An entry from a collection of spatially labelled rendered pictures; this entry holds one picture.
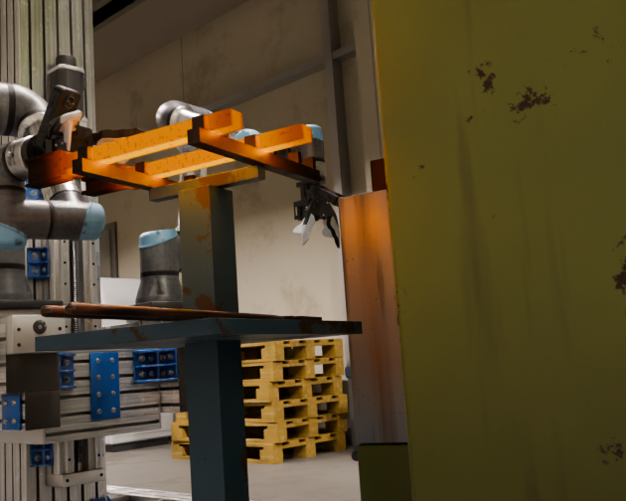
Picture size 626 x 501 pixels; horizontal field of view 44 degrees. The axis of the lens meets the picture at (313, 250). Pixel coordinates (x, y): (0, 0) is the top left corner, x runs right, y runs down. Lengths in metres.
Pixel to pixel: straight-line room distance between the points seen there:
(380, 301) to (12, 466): 1.34
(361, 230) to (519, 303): 0.46
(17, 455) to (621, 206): 1.80
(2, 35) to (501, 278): 1.92
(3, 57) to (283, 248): 4.02
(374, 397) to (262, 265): 5.09
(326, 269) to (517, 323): 4.94
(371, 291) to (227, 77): 5.79
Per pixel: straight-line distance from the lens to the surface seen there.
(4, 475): 2.44
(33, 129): 1.78
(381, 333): 1.38
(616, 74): 1.07
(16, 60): 2.51
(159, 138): 1.10
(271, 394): 5.02
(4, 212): 1.51
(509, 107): 1.08
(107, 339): 1.03
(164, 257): 2.36
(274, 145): 1.12
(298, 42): 6.51
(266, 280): 6.40
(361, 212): 1.42
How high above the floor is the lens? 0.62
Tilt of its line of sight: 8 degrees up
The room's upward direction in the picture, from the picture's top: 4 degrees counter-clockwise
